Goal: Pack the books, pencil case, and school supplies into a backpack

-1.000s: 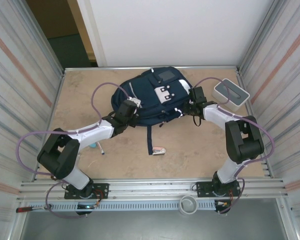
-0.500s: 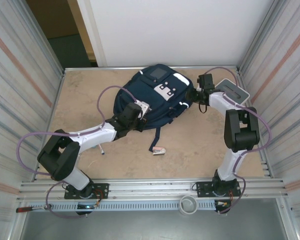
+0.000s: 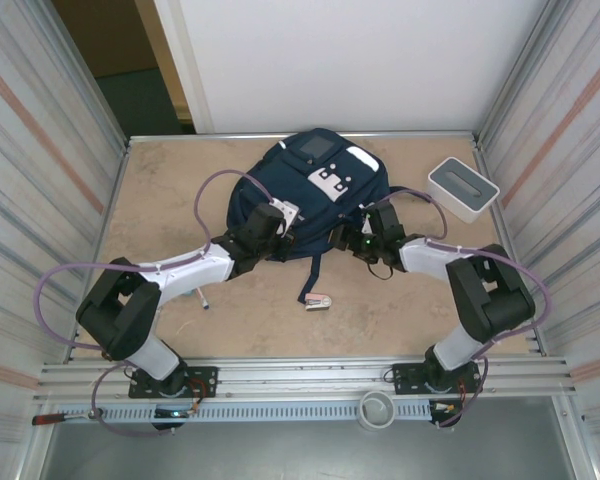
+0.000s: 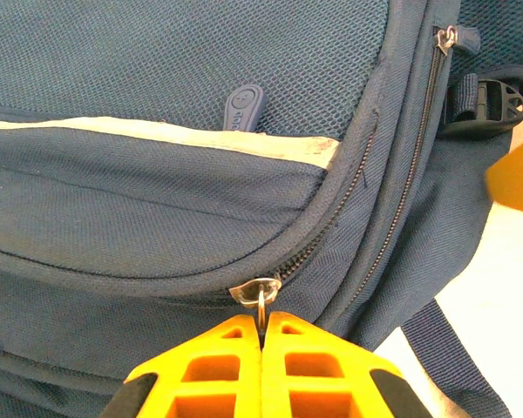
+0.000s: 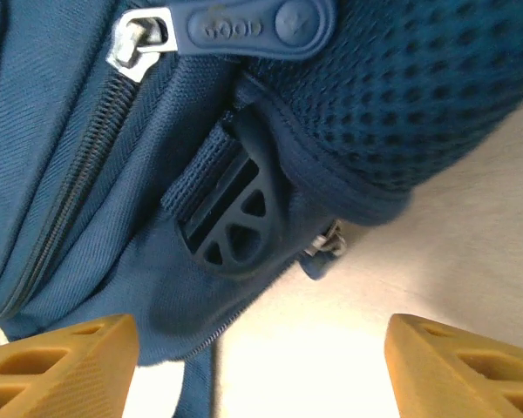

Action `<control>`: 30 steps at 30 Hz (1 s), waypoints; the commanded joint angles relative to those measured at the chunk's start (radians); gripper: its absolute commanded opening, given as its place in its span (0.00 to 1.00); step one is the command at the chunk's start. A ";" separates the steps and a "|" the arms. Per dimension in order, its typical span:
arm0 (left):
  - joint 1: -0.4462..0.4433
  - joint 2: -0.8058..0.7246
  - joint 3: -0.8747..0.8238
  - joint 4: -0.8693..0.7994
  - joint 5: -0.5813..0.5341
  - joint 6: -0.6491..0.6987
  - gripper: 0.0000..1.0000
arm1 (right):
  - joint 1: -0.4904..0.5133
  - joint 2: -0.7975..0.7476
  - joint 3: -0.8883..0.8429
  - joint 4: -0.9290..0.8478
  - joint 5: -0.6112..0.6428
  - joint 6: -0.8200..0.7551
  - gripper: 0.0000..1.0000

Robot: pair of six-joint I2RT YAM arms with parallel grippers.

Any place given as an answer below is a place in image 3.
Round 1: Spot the navy blue backpack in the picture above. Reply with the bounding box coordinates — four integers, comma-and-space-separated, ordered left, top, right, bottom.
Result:
226, 128, 391, 306

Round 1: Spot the pink stapler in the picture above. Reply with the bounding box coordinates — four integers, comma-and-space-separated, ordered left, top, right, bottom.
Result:
304, 292, 334, 312

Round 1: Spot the white and grey tissue box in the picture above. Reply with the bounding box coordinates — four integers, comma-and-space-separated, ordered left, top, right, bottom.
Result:
425, 156, 500, 225

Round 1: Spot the grey tape roll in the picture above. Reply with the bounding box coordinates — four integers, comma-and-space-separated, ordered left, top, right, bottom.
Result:
358, 390, 396, 430

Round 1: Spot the small black controller board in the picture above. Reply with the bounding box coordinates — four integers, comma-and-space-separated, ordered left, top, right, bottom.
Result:
151, 405, 187, 432
428, 399, 465, 430

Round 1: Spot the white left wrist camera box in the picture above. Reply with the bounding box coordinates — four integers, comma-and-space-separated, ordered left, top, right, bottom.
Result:
269, 198, 301, 236

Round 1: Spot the aluminium mounting rail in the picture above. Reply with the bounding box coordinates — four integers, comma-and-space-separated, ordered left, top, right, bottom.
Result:
34, 355, 579, 402

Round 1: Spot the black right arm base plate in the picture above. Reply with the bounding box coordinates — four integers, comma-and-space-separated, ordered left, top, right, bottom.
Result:
392, 362, 484, 399

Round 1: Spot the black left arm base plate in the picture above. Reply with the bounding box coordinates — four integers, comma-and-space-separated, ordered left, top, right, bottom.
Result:
128, 365, 219, 400

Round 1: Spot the slotted grey cable duct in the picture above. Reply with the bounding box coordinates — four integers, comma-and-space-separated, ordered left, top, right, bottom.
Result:
87, 402, 464, 424

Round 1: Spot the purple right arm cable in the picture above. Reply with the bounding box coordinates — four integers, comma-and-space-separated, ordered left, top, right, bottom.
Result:
374, 187, 554, 430

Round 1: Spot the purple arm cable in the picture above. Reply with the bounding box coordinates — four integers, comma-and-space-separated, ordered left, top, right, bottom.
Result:
34, 168, 281, 439
374, 187, 554, 430

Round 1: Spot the white door frame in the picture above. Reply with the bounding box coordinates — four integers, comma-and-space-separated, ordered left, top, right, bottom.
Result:
152, 0, 216, 135

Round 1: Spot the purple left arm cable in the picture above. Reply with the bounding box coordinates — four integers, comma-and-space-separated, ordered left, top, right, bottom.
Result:
34, 168, 281, 439

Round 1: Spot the red-handled hand tool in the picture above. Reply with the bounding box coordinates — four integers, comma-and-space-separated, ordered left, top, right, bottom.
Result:
32, 408, 106, 426

